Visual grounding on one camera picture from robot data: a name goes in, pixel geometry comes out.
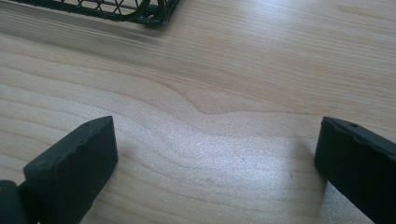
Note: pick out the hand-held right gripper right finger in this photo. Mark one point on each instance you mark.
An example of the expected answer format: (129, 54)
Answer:
(361, 168)

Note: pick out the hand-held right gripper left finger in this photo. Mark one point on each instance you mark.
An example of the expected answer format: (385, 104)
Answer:
(71, 174)

